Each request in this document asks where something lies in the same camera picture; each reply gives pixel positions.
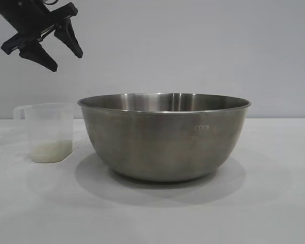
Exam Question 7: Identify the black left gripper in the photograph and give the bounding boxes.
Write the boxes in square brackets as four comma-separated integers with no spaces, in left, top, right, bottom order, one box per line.
[0,0,84,73]

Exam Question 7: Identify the clear plastic measuring cup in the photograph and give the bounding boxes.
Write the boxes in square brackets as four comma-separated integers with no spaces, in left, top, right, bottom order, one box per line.
[13,102,75,163]

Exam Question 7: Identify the large stainless steel bowl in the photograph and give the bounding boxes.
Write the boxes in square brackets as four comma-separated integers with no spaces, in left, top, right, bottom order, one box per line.
[77,93,252,182]

